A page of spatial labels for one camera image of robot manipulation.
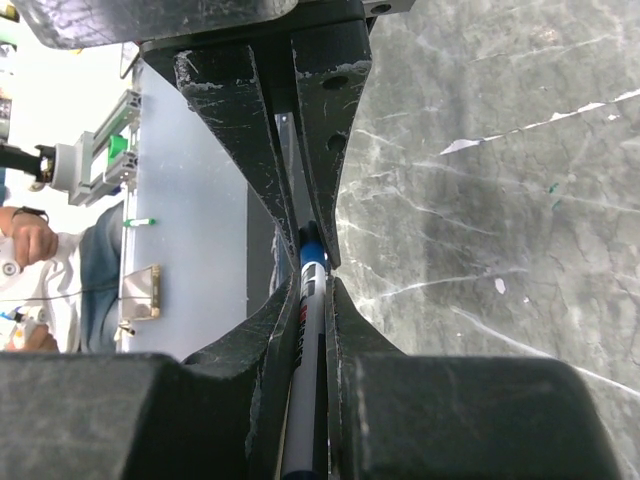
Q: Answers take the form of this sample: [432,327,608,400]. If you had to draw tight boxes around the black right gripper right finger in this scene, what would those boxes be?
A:
[325,277,622,479]

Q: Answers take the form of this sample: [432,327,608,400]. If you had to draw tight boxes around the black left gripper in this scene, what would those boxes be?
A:
[14,1,413,269]

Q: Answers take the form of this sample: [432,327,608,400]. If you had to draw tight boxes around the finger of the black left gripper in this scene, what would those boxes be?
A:
[291,19,372,268]

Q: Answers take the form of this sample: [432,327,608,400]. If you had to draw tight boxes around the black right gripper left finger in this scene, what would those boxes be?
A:
[1,274,299,479]

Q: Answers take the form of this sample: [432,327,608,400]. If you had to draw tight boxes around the white whiteboard marker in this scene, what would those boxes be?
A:
[279,259,329,480]

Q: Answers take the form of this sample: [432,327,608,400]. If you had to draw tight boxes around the blue marker cap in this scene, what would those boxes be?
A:
[299,220,327,268]

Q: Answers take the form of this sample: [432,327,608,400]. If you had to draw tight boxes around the green plastic object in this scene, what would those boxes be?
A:
[108,135,128,160]

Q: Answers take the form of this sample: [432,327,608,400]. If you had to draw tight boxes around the frosted acrylic panel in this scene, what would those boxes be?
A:
[122,64,247,359]

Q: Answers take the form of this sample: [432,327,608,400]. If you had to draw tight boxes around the person in blue jeans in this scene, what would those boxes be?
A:
[1,202,124,354]

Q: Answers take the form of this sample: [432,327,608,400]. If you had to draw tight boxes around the small brass-framed glass panel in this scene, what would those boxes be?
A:
[120,265,161,322]

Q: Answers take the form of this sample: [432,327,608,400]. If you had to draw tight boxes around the green capped marker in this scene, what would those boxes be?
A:
[123,218,156,228]

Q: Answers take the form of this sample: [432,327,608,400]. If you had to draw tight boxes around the aluminium extrusion frame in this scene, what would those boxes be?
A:
[68,89,142,207]

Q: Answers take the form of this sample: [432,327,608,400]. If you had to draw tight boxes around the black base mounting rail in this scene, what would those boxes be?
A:
[246,113,306,316]

